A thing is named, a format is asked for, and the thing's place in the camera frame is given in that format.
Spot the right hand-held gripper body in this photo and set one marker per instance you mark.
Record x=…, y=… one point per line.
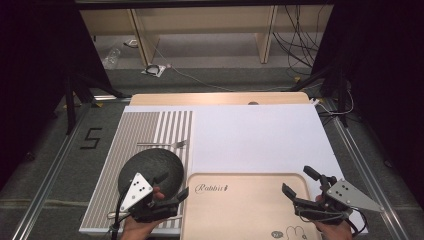
x=346, y=196

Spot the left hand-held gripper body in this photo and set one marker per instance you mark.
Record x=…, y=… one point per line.
x=136, y=191

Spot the silver fork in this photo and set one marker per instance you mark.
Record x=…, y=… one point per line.
x=160, y=144

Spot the light wooden tray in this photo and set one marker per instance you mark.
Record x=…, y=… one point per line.
x=240, y=206

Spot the person's right hand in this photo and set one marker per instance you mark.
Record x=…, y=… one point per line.
x=335, y=231

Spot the person's left hand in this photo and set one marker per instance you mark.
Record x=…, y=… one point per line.
x=135, y=230

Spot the black round plate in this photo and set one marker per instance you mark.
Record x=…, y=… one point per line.
x=150, y=163

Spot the grey striped placemat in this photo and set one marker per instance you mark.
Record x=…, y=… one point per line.
x=133, y=133

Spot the white board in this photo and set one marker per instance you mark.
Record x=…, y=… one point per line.
x=260, y=140

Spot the black tripod stand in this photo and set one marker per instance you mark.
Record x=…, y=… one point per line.
x=341, y=93
x=70, y=103

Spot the light wooden table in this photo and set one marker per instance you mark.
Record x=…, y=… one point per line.
x=216, y=98

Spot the floor socket box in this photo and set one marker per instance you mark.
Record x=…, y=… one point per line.
x=154, y=70

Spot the black curtain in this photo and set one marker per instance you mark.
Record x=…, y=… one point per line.
x=383, y=66
x=36, y=66

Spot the clear plastic bottle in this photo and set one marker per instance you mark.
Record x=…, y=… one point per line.
x=112, y=58

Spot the aluminium floor rail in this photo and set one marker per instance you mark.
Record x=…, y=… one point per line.
x=50, y=173
x=370, y=173

